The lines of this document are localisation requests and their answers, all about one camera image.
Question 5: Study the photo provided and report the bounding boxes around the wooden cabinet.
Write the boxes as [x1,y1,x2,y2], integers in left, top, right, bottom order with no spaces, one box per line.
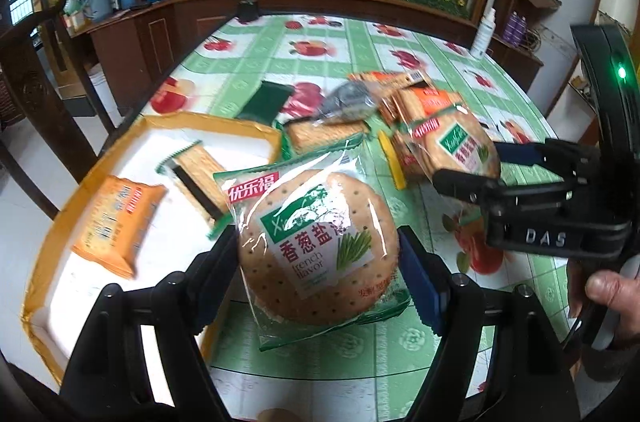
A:
[65,0,478,115]

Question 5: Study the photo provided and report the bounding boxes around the purple bottle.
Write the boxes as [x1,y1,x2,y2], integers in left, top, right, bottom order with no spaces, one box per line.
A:
[502,12,527,43]

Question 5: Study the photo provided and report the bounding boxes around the yellow cardboard box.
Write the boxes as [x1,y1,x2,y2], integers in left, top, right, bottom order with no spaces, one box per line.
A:
[20,112,283,383]

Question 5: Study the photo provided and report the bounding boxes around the square cracker packet green edge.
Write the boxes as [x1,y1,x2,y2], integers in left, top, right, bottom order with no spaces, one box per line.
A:
[286,117,371,155]
[157,139,236,238]

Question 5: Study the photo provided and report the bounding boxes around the white spray bottle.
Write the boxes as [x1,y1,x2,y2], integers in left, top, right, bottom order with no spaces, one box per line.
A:
[470,8,497,60]

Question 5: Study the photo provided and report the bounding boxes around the round cracker packet green label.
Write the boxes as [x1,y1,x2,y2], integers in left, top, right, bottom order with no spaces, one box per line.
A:
[397,107,501,188]
[212,135,413,353]

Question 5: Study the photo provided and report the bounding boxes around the person's right forearm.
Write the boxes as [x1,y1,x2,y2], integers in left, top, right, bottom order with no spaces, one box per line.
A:
[580,344,640,385]

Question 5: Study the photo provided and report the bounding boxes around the yellow snack packet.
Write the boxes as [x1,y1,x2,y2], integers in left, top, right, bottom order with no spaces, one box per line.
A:
[377,129,408,190]

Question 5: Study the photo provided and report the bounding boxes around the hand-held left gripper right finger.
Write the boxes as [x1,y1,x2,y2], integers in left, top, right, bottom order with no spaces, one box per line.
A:
[398,225,582,422]

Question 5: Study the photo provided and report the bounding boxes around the person's right hand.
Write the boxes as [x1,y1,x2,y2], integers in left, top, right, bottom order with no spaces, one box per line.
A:
[566,258,640,320]

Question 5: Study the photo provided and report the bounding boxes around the dark wooden chair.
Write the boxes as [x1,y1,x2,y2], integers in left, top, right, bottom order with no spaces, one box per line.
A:
[0,0,136,218]

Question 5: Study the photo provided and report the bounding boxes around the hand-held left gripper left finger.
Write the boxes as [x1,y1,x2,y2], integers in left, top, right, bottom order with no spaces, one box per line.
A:
[60,225,241,422]

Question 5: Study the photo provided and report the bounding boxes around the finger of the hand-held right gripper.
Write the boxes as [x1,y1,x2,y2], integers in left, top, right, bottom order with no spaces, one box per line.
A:
[494,138,601,183]
[432,169,576,209]

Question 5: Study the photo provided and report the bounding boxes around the grey snack packet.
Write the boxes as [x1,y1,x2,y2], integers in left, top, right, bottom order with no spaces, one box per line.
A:
[312,80,381,128]

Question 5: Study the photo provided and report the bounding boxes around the dark green snack packet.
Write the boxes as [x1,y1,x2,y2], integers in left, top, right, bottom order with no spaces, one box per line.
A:
[235,80,296,128]

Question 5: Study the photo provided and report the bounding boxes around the fruit print tablecloth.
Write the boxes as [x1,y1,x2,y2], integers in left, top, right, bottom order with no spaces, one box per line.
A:
[120,15,581,422]

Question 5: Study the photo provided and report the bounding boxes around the small black device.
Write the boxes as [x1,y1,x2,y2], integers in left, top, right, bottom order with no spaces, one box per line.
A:
[235,0,261,23]

